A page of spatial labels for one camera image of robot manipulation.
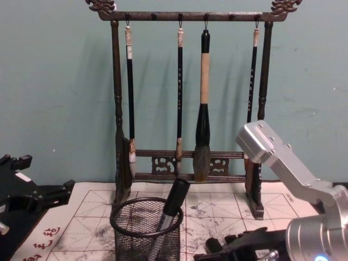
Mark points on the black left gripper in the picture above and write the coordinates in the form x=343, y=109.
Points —
x=16, y=195

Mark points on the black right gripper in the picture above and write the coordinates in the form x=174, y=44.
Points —
x=258, y=244

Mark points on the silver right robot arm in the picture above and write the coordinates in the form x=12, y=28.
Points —
x=307, y=190

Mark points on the white gridded calligraphy felt mat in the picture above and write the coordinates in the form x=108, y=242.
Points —
x=217, y=214

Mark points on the black capped brush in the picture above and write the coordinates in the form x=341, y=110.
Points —
x=176, y=195

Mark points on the dark wooden brush rack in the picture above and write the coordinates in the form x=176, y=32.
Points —
x=118, y=114

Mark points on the thin black brush white label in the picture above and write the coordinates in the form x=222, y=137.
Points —
x=131, y=89

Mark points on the thin black calligraphy brush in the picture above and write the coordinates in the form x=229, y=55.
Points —
x=253, y=79
x=179, y=89

